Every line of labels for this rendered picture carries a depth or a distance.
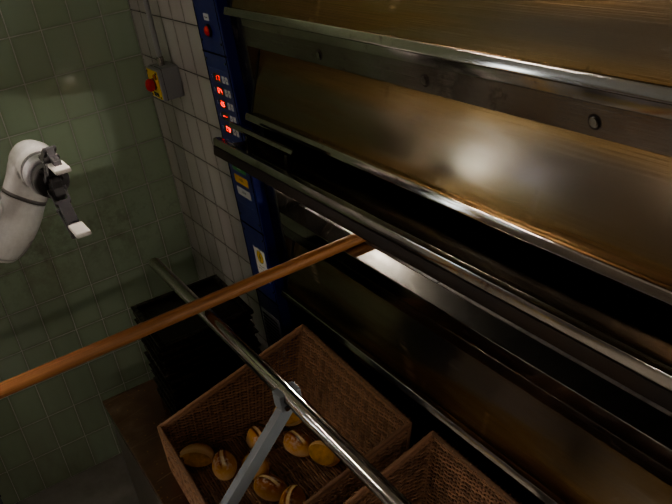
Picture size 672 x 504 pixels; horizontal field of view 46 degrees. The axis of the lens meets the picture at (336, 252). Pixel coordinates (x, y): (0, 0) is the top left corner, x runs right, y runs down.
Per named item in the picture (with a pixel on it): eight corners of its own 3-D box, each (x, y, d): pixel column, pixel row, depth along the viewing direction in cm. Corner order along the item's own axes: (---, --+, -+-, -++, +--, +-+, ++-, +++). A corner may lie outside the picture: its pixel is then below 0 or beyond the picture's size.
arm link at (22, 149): (73, 156, 178) (53, 210, 179) (56, 142, 190) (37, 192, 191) (25, 141, 171) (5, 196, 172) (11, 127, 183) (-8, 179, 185)
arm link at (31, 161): (68, 183, 179) (75, 190, 174) (28, 196, 175) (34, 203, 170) (55, 145, 175) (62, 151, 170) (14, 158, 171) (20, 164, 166)
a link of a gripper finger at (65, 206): (46, 188, 164) (47, 192, 166) (67, 232, 161) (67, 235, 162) (64, 183, 166) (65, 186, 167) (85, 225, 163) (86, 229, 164)
